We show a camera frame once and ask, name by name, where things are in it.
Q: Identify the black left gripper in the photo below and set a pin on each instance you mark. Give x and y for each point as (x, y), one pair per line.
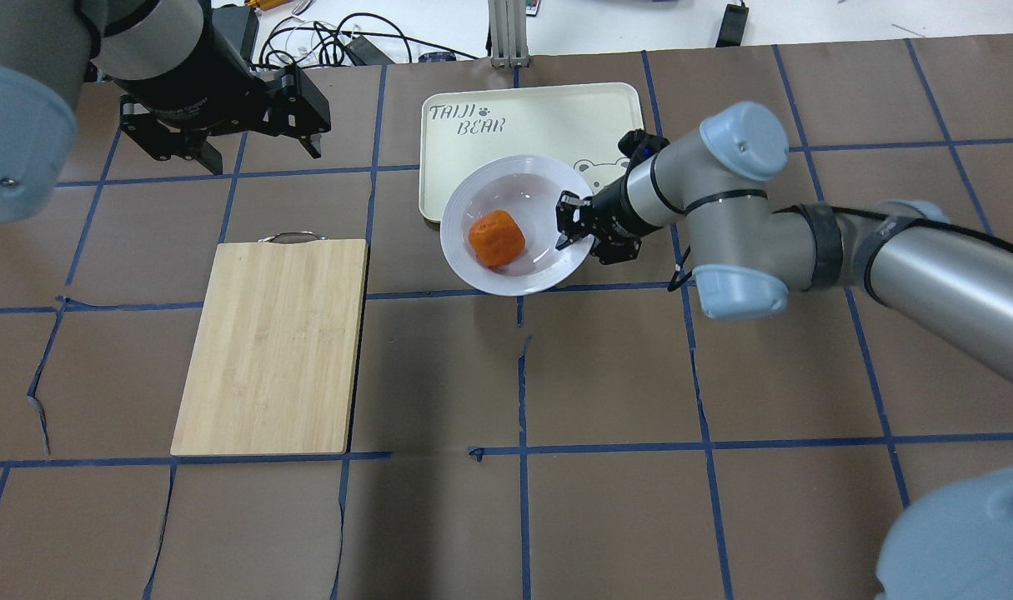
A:
(191, 96)

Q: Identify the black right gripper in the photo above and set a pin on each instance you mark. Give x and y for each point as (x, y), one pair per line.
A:
(613, 214)

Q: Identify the white round plate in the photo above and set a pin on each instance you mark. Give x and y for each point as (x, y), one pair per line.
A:
(528, 187)

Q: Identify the orange fruit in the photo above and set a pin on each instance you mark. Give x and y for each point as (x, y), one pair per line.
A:
(496, 239)

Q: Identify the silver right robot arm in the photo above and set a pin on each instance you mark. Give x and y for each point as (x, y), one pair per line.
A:
(955, 542)

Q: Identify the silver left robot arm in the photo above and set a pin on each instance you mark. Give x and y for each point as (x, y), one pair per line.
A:
(45, 49)

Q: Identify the cream bear tray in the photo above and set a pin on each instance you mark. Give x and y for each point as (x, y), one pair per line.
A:
(579, 125)

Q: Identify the bamboo cutting board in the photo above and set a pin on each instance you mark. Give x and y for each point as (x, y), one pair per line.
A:
(274, 364)

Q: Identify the black power adapter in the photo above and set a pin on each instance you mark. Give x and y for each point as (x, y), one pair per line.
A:
(733, 25)

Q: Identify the aluminium profile post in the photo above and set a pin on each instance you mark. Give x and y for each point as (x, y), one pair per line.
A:
(508, 34)

